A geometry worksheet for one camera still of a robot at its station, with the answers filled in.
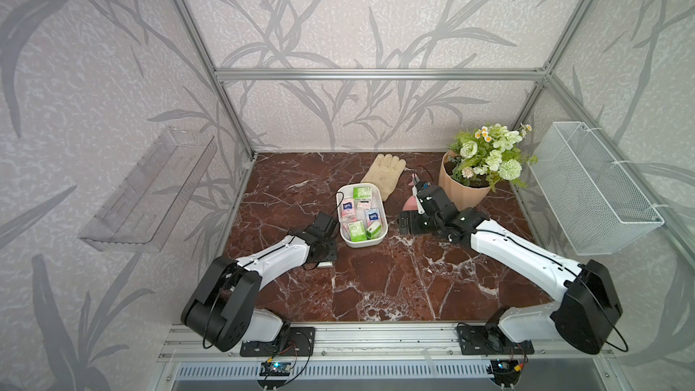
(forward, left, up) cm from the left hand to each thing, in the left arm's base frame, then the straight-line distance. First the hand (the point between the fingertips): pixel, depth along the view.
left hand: (331, 252), depth 90 cm
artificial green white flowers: (+17, -48, +31) cm, 60 cm away
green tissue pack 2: (+5, -9, +6) cm, 11 cm away
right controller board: (-32, -51, -5) cm, 60 cm away
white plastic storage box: (+15, -10, +1) cm, 18 cm away
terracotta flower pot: (+14, -44, +13) cm, 48 cm away
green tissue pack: (+21, -10, +5) cm, 24 cm away
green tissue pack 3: (+5, -14, +6) cm, 16 cm away
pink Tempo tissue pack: (+15, -5, +2) cm, 16 cm away
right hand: (+6, -25, +14) cm, 29 cm away
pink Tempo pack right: (+13, -14, +3) cm, 19 cm away
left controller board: (-32, +12, -2) cm, 34 cm away
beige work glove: (+36, -20, -1) cm, 41 cm away
